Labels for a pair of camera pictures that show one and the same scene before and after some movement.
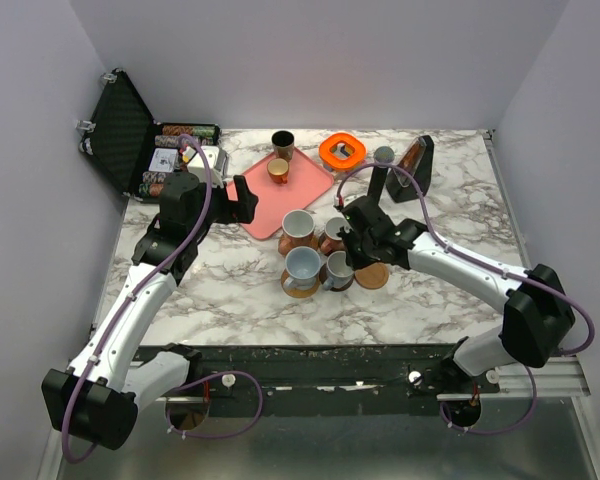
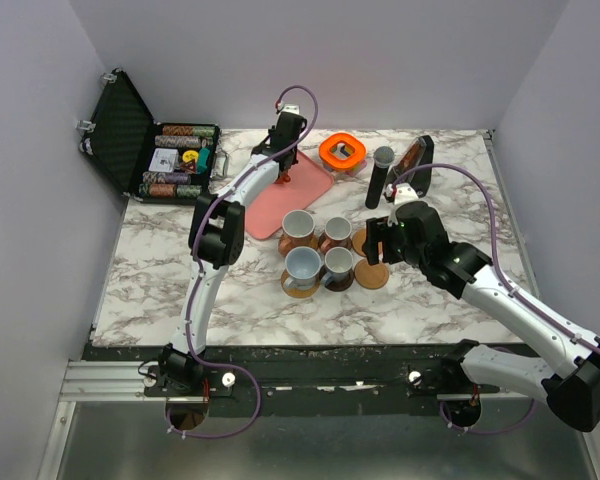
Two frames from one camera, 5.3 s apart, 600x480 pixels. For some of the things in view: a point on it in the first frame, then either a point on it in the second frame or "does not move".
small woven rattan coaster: [299, 293] does not move
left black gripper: [242, 210] → [293, 151]
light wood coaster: [373, 276] does not move
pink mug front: [297, 231] does not move
